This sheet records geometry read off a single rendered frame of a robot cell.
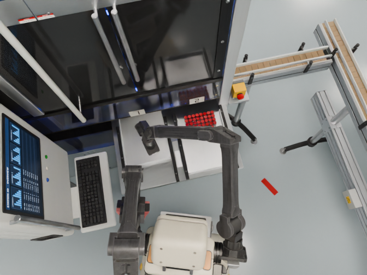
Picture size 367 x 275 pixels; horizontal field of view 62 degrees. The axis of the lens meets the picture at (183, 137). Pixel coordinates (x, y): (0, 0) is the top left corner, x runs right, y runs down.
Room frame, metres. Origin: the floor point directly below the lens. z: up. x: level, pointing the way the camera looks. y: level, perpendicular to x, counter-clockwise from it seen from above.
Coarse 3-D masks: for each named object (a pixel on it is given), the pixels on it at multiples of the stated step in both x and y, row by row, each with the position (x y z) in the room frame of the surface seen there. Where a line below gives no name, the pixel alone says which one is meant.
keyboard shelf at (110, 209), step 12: (84, 156) 0.58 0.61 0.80; (108, 168) 0.49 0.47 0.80; (108, 180) 0.42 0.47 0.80; (72, 192) 0.37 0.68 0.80; (108, 192) 0.35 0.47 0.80; (72, 204) 0.30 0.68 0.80; (108, 204) 0.28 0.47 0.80; (108, 216) 0.21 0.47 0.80; (84, 228) 0.16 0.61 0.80; (96, 228) 0.15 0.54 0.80
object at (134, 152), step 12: (120, 120) 0.76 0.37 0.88; (132, 120) 0.75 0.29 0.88; (144, 120) 0.74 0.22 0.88; (156, 120) 0.73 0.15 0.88; (120, 132) 0.67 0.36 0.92; (132, 132) 0.67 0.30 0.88; (132, 144) 0.60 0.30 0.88; (132, 156) 0.52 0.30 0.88; (144, 156) 0.52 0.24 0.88; (156, 156) 0.51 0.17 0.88; (168, 156) 0.50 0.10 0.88
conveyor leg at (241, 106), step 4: (248, 88) 0.95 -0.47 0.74; (248, 92) 0.96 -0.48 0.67; (240, 104) 0.96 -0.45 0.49; (244, 104) 0.95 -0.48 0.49; (240, 108) 0.95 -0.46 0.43; (236, 112) 0.97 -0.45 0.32; (240, 112) 0.95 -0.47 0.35; (236, 116) 0.96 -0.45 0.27; (240, 116) 0.96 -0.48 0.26; (236, 120) 0.95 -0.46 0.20
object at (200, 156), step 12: (180, 120) 0.72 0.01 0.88; (216, 120) 0.69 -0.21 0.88; (192, 144) 0.56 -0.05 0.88; (204, 144) 0.55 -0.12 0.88; (216, 144) 0.54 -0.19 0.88; (192, 156) 0.48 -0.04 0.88; (204, 156) 0.48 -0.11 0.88; (216, 156) 0.47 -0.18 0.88; (192, 168) 0.41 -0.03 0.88; (204, 168) 0.41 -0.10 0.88; (216, 168) 0.40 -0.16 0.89
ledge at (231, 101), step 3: (246, 93) 0.84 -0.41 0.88; (231, 96) 0.84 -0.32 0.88; (246, 96) 0.83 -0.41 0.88; (231, 99) 0.82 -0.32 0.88; (234, 99) 0.81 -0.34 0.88; (237, 99) 0.81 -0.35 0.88; (243, 99) 0.81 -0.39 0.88; (246, 99) 0.80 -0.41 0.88; (249, 99) 0.80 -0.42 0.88; (228, 102) 0.80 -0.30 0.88; (231, 102) 0.80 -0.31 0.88; (234, 102) 0.79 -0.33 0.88; (237, 102) 0.79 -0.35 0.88; (240, 102) 0.79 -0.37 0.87; (243, 102) 0.80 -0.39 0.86
